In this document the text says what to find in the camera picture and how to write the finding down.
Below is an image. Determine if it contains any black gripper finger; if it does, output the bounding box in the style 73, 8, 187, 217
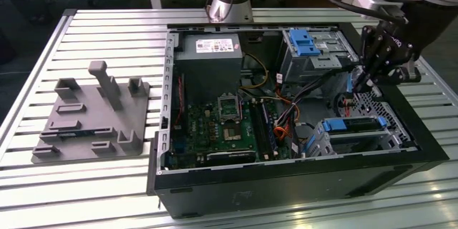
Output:
365, 62, 394, 93
354, 26, 377, 93

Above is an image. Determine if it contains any green RAM stick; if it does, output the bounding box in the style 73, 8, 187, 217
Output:
59, 130, 98, 137

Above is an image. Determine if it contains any metal optical drive cage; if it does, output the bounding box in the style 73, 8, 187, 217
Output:
280, 29, 359, 93

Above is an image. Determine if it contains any grey power supply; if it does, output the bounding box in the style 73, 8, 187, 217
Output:
174, 33, 243, 98

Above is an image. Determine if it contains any blue drive cage latch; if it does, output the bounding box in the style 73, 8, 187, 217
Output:
290, 29, 322, 57

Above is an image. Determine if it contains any thin red wire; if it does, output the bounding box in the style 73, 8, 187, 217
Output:
176, 75, 186, 128

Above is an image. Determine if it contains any multicoloured wire bundle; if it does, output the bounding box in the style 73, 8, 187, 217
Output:
274, 102, 300, 128

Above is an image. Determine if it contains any metal disk bay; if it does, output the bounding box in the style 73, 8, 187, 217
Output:
313, 116, 407, 157

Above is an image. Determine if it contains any metal socket cover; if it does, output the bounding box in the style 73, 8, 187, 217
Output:
216, 93, 244, 122

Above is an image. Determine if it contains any black PC case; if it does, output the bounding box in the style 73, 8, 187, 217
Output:
146, 22, 450, 219

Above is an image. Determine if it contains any black wire bundle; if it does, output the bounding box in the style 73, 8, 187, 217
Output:
291, 71, 350, 105

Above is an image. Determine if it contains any hard disk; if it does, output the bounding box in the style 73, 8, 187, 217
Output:
322, 117, 387, 135

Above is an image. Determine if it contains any black RAM slot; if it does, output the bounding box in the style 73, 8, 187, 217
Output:
250, 99, 264, 161
260, 100, 280, 157

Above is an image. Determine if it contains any black graphics card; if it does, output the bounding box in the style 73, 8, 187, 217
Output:
206, 150, 258, 165

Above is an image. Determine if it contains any grey parts rack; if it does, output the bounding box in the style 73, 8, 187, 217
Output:
31, 60, 151, 164

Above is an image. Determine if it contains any yellow and black wire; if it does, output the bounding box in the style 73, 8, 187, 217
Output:
240, 53, 270, 90

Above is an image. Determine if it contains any green motherboard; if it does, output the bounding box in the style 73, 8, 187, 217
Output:
167, 93, 287, 168

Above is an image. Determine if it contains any orange wire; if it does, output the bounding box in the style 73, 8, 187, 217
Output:
274, 125, 292, 142

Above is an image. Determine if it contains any CPU socket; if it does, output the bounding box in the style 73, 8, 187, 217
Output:
222, 128, 243, 142

